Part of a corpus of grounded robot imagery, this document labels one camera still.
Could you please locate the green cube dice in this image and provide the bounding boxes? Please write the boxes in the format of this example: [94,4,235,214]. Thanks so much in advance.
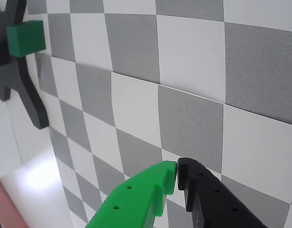
[6,20,46,58]

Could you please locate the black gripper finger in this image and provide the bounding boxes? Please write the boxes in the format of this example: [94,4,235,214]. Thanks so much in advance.
[176,157,267,228]

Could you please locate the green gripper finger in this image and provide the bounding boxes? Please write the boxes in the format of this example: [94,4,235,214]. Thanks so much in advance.
[85,161,179,228]

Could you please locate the grey white checkered mat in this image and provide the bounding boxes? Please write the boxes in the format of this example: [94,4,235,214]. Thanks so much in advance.
[35,0,292,228]

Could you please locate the black cross-shaped stand base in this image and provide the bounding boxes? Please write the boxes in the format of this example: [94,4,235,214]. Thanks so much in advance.
[0,0,50,130]

